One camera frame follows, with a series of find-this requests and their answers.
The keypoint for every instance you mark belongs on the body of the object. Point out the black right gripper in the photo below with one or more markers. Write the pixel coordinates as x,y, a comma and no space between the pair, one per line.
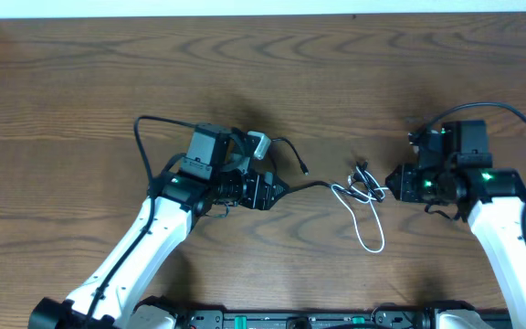
409,184

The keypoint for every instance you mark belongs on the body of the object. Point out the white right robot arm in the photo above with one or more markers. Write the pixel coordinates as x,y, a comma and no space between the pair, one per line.
495,210

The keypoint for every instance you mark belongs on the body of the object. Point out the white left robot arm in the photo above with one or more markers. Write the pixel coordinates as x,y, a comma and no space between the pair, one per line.
108,297

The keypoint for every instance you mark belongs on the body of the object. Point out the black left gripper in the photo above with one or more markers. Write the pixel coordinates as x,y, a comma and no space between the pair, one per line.
263,190

